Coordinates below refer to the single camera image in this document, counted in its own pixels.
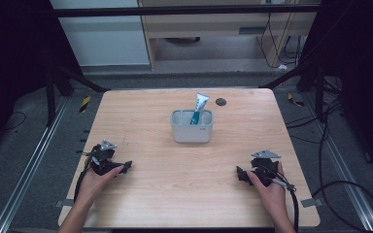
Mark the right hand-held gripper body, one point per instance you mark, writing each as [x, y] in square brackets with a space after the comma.
[265, 169]

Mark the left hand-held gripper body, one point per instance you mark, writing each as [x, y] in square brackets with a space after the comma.
[102, 160]

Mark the grey plastic holder box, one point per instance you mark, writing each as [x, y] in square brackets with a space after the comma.
[191, 134]

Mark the white and teal toothpaste tube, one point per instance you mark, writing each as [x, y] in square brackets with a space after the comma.
[200, 105]

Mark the person's right hand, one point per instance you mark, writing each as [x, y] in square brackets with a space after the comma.
[270, 194]

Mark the person's left hand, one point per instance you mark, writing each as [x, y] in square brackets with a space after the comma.
[94, 186]

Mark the yellow and black tape strip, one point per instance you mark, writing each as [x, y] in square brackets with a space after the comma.
[84, 104]
[295, 101]

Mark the dark round table grommet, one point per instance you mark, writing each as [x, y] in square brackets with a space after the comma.
[220, 102]

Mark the black metal stand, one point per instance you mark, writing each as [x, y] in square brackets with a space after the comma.
[50, 97]
[319, 90]

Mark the white cabinet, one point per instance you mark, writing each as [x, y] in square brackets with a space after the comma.
[103, 39]

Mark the dark curtain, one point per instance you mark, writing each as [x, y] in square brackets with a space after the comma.
[362, 64]
[13, 48]

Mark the light wooden desk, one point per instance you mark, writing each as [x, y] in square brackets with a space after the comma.
[207, 24]

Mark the grey metal table bracket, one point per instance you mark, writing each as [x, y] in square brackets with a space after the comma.
[311, 203]
[64, 203]

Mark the aluminium floor rail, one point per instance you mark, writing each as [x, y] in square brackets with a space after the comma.
[29, 168]
[346, 168]

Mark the black horizontal frame bar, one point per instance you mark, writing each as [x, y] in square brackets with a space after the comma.
[175, 11]

